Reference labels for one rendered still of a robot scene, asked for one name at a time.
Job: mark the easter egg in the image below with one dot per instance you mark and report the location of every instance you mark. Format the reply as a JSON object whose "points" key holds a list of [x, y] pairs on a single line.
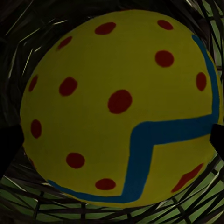
{"points": [[119, 112]]}

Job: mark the wicker basket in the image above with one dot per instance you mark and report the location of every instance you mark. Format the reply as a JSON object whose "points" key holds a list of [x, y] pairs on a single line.
{"points": [[23, 172]]}

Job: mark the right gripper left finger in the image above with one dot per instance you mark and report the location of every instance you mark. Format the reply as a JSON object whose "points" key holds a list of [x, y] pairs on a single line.
{"points": [[11, 140]]}

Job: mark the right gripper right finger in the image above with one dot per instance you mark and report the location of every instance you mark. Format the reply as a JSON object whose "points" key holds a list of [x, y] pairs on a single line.
{"points": [[217, 139]]}

